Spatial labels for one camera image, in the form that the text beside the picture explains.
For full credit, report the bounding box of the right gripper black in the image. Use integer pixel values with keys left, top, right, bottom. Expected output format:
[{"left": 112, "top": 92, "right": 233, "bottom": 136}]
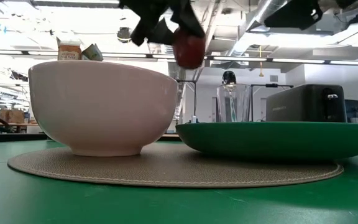
[{"left": 118, "top": 0, "right": 206, "bottom": 47}]

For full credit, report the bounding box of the red apple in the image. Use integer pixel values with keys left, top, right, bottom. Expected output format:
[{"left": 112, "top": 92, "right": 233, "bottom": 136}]
[{"left": 172, "top": 27, "right": 207, "bottom": 70}]

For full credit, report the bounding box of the spoon with clear handle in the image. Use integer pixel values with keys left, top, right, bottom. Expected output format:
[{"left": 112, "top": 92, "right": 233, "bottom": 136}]
[{"left": 222, "top": 70, "right": 237, "bottom": 122}]

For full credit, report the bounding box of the brown cardboard cereal box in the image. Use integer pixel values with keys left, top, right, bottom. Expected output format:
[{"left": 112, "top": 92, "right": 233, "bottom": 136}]
[{"left": 57, "top": 36, "right": 104, "bottom": 62}]

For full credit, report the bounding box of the black round ceiling fixture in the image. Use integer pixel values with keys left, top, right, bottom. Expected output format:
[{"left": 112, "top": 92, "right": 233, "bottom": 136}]
[{"left": 116, "top": 27, "right": 132, "bottom": 44}]

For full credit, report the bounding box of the clear drinking glass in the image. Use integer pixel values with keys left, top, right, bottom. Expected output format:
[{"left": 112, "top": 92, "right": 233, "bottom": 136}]
[{"left": 216, "top": 83, "right": 252, "bottom": 123}]

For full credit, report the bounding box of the white ceramic bowl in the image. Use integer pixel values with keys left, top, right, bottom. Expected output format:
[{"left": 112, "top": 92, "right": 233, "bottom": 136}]
[{"left": 28, "top": 60, "right": 179, "bottom": 157}]

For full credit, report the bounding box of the round tan woven placemat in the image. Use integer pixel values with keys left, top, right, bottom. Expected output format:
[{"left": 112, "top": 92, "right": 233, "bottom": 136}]
[{"left": 7, "top": 143, "right": 344, "bottom": 189}]

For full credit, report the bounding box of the black two-slot toaster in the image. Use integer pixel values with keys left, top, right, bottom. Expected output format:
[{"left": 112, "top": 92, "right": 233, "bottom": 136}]
[{"left": 265, "top": 83, "right": 347, "bottom": 123}]

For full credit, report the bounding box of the green plate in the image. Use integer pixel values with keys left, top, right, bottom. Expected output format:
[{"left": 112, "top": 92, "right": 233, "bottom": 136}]
[{"left": 175, "top": 121, "right": 358, "bottom": 162}]

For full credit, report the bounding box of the green table cover mat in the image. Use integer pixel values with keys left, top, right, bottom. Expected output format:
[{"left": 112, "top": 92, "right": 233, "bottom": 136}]
[{"left": 0, "top": 139, "right": 358, "bottom": 224}]

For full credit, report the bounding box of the silver ventilation duct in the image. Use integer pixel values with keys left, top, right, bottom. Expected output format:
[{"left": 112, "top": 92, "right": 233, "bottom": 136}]
[{"left": 227, "top": 0, "right": 281, "bottom": 58}]

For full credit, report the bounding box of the yellow hanging cord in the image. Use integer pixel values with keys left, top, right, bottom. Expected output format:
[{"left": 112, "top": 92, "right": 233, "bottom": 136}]
[{"left": 259, "top": 45, "right": 264, "bottom": 78}]

